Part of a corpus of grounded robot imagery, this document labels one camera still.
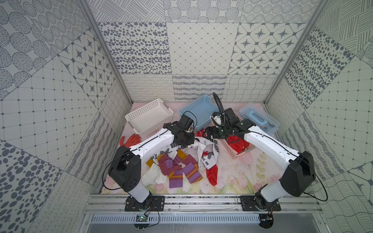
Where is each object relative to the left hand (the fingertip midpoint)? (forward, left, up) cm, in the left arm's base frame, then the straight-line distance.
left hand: (197, 142), depth 83 cm
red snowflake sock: (+3, -26, -7) cm, 27 cm away
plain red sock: (-14, -9, -12) cm, 20 cm away
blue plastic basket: (+35, -2, -11) cm, 37 cm away
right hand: (+2, -7, +4) cm, 8 cm away
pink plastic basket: (-3, -22, -7) cm, 24 cm away
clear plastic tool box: (+28, -47, -7) cm, 55 cm away
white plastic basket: (+26, +35, -9) cm, 45 cm away
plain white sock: (-15, +25, -12) cm, 32 cm away
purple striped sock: (-11, +13, -12) cm, 21 cm away
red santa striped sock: (+13, -2, -9) cm, 16 cm away
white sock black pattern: (+1, -8, -13) cm, 15 cm away
